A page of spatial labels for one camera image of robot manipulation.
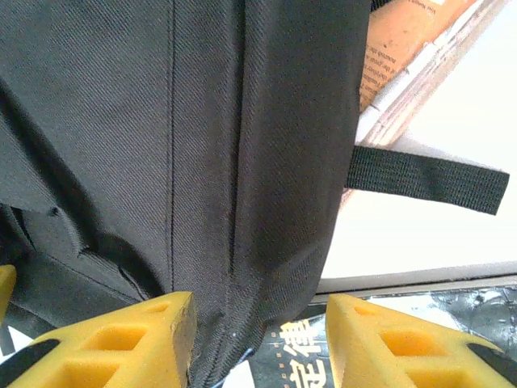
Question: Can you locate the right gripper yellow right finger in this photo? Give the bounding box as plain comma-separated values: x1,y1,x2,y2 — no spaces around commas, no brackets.
325,293,517,388

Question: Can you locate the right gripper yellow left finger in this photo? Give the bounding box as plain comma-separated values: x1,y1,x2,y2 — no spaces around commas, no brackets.
0,290,199,388

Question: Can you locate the black book yellow Chinese title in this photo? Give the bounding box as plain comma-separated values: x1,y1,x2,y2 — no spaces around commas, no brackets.
242,282,517,388

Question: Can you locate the black fabric backpack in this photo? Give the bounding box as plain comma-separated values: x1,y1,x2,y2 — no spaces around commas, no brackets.
0,0,511,388

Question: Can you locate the orange paperback book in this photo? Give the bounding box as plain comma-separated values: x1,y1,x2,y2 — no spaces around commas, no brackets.
355,0,510,146

